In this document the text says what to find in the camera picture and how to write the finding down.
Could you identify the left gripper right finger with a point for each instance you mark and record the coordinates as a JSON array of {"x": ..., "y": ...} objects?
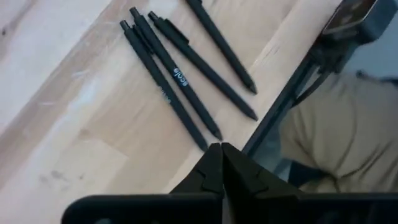
[{"x": 280, "y": 208}]

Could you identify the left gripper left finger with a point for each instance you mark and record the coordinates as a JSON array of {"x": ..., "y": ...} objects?
[{"x": 174, "y": 208}]

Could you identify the dark grey camera housing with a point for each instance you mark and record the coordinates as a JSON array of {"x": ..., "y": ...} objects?
[{"x": 373, "y": 21}]

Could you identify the person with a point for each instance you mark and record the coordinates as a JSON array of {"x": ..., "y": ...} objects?
[{"x": 342, "y": 130}]

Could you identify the black ballpoint pen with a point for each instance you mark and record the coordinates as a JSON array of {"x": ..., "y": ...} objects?
[
  {"x": 224, "y": 46},
  {"x": 193, "y": 98},
  {"x": 205, "y": 68},
  {"x": 163, "y": 84}
]

